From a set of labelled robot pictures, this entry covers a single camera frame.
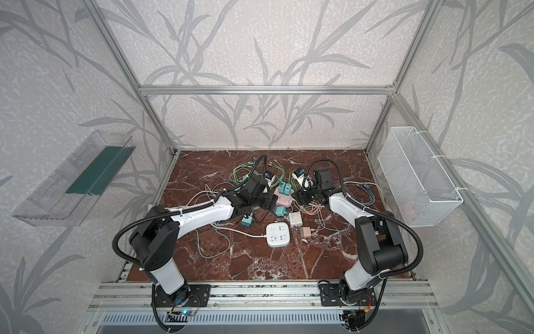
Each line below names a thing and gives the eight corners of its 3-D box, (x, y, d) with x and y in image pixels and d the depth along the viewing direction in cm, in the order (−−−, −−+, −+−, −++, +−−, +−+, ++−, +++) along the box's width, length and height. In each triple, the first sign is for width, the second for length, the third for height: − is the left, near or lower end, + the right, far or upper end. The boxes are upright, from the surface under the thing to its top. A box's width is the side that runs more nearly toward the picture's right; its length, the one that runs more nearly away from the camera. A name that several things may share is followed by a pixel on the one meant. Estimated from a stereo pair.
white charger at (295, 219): (291, 227, 92) (291, 225, 89) (289, 215, 95) (289, 212, 93) (302, 226, 92) (302, 223, 90) (299, 214, 96) (299, 211, 94)
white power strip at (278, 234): (265, 247, 87) (265, 244, 85) (266, 225, 93) (266, 222, 91) (290, 247, 87) (290, 244, 85) (289, 225, 93) (289, 222, 91)
